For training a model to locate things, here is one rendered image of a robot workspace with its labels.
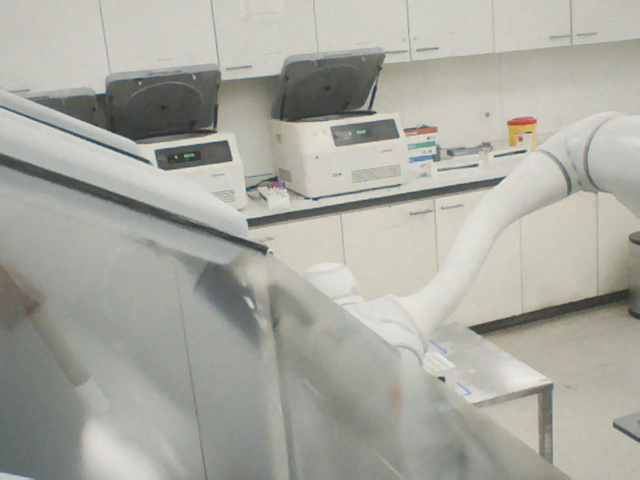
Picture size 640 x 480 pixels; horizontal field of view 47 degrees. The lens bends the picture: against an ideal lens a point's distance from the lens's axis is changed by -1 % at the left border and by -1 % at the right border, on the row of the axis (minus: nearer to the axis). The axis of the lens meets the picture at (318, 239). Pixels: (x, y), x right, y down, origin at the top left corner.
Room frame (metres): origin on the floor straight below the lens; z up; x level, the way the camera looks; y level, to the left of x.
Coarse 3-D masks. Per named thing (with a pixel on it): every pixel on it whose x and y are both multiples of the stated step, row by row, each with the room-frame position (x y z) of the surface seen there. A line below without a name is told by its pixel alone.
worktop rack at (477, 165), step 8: (456, 160) 3.95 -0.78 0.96; (464, 160) 3.94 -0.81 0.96; (472, 160) 3.91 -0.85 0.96; (480, 160) 3.90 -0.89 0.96; (432, 168) 3.85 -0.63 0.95; (448, 168) 3.95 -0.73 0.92; (456, 168) 3.98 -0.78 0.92; (464, 168) 3.98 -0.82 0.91; (472, 168) 3.89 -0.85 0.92; (480, 168) 3.90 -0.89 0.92; (432, 176) 3.85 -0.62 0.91; (440, 176) 3.85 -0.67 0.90
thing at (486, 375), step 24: (432, 336) 1.88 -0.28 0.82; (456, 336) 1.86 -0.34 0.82; (480, 336) 1.84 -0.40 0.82; (456, 360) 1.71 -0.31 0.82; (480, 360) 1.69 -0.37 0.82; (504, 360) 1.68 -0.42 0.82; (456, 384) 1.58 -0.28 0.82; (480, 384) 1.56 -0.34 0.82; (504, 384) 1.55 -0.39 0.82; (528, 384) 1.54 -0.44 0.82; (552, 384) 1.54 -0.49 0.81; (552, 408) 1.54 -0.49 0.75; (552, 456) 1.54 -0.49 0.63
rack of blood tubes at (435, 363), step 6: (426, 354) 1.62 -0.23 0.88; (432, 354) 1.62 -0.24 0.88; (438, 354) 1.61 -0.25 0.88; (426, 360) 1.60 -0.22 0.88; (432, 360) 1.58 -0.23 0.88; (438, 360) 1.59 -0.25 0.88; (444, 360) 1.58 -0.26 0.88; (426, 366) 1.56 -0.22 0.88; (432, 366) 1.55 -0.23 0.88; (438, 366) 1.55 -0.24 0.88; (444, 366) 1.55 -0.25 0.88; (450, 366) 1.54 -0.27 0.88; (432, 372) 1.52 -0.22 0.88; (438, 372) 1.52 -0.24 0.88; (444, 372) 1.53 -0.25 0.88; (450, 372) 1.53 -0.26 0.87; (438, 378) 1.60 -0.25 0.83; (444, 378) 1.59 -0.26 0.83; (450, 378) 1.53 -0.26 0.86; (450, 384) 1.53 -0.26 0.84; (456, 390) 1.54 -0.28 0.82
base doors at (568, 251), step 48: (480, 192) 3.81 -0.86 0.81; (288, 240) 3.47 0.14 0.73; (336, 240) 3.55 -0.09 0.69; (384, 240) 3.63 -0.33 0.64; (432, 240) 3.72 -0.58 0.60; (528, 240) 3.91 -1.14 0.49; (576, 240) 4.01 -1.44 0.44; (624, 240) 4.12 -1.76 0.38; (384, 288) 3.62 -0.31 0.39; (480, 288) 3.80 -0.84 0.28; (528, 288) 3.90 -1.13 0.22; (576, 288) 4.01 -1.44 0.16; (624, 288) 4.12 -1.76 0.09
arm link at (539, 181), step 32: (544, 160) 1.26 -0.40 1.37; (512, 192) 1.24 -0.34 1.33; (544, 192) 1.24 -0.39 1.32; (480, 224) 1.18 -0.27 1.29; (448, 256) 1.12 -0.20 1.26; (480, 256) 1.12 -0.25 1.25; (448, 288) 1.04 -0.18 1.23; (384, 320) 0.97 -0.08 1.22; (416, 320) 0.99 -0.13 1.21; (416, 352) 0.93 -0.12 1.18
